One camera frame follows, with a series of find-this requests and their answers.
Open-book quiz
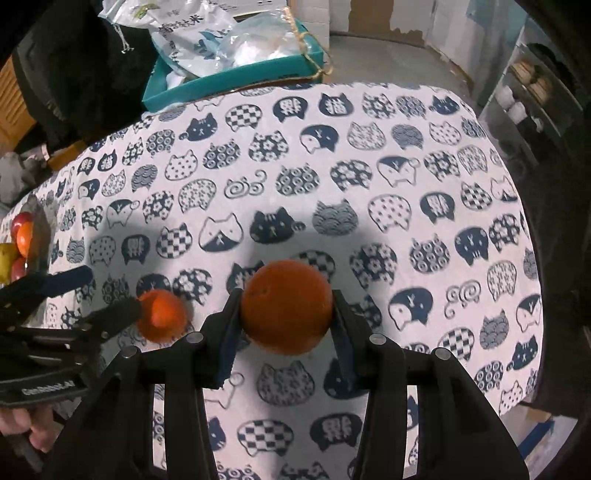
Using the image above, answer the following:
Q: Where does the dark red apple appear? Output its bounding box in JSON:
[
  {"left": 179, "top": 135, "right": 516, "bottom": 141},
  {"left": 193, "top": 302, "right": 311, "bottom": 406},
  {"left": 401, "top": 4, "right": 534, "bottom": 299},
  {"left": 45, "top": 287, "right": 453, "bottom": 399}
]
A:
[{"left": 11, "top": 257, "right": 27, "bottom": 282}]

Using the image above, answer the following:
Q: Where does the small tangerine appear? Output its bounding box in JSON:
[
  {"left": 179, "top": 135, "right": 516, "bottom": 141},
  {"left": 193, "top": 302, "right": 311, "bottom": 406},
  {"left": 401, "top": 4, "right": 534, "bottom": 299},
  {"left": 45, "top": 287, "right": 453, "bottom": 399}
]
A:
[{"left": 15, "top": 221, "right": 34, "bottom": 259}]

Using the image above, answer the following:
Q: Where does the yellow pear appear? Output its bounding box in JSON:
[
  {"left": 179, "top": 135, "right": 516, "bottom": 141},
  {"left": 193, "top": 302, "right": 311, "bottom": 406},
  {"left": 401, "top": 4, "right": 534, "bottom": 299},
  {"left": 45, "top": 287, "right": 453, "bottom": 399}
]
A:
[{"left": 0, "top": 243, "right": 19, "bottom": 285}]

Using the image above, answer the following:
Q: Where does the large orange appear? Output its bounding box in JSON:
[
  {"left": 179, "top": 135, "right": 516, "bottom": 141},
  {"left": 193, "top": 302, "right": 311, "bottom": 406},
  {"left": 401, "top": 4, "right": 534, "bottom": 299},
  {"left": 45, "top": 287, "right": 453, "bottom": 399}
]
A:
[{"left": 240, "top": 260, "right": 332, "bottom": 356}]

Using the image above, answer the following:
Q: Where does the left hand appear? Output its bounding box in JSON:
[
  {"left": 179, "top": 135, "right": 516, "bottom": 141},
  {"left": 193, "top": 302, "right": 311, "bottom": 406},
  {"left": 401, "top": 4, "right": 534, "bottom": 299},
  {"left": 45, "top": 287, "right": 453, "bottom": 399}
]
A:
[{"left": 0, "top": 404, "right": 60, "bottom": 453}]

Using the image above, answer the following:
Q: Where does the green patterned ceramic plate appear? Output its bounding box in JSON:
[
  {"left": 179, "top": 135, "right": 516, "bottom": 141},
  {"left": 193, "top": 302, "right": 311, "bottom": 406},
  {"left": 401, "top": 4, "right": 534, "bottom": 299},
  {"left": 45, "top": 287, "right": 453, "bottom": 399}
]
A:
[{"left": 1, "top": 194, "right": 51, "bottom": 277}]

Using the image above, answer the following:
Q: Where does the grey clothes pile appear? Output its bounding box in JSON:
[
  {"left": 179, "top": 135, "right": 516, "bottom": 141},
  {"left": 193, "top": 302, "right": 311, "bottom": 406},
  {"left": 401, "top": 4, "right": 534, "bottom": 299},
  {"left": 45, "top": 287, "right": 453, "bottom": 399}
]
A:
[{"left": 0, "top": 144, "right": 50, "bottom": 206}]

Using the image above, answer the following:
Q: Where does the cat print tablecloth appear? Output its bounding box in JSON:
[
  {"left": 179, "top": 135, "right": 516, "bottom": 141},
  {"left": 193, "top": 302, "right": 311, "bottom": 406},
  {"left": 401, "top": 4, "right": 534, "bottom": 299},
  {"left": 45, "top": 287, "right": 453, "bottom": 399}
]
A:
[{"left": 0, "top": 81, "right": 545, "bottom": 480}]

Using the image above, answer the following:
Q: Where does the wooden louvered cabinet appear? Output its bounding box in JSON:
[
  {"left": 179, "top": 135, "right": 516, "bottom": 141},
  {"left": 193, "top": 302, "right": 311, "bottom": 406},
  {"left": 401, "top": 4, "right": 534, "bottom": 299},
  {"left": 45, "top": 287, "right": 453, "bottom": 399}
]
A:
[{"left": 0, "top": 58, "right": 36, "bottom": 154}]

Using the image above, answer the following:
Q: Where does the black hanging coat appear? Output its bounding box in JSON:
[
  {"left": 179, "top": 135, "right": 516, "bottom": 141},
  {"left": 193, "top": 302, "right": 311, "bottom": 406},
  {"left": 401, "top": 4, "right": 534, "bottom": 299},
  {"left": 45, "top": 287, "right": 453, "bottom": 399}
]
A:
[{"left": 1, "top": 1, "right": 157, "bottom": 150}]

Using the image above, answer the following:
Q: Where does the teal box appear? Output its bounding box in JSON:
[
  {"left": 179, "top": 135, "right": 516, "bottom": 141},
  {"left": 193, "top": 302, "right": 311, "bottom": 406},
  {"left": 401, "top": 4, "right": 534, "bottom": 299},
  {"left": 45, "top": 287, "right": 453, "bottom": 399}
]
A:
[{"left": 142, "top": 20, "right": 325, "bottom": 112}]

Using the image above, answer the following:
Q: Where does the white patterned rice bag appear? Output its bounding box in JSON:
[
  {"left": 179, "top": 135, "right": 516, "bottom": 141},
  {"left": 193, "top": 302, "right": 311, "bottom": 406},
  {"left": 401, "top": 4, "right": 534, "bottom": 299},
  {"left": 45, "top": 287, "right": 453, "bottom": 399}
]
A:
[{"left": 98, "top": 0, "right": 240, "bottom": 77}]

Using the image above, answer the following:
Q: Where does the white shoe rack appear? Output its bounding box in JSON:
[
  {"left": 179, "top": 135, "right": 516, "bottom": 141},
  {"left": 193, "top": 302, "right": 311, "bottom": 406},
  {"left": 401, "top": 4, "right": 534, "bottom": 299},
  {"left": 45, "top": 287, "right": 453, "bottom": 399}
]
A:
[{"left": 479, "top": 19, "right": 583, "bottom": 164}]

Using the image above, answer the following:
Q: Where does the clear plastic bag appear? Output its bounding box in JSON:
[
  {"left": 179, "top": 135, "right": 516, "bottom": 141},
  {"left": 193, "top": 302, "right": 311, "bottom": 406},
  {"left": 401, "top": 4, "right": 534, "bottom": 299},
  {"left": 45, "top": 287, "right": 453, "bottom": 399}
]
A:
[{"left": 214, "top": 7, "right": 311, "bottom": 71}]

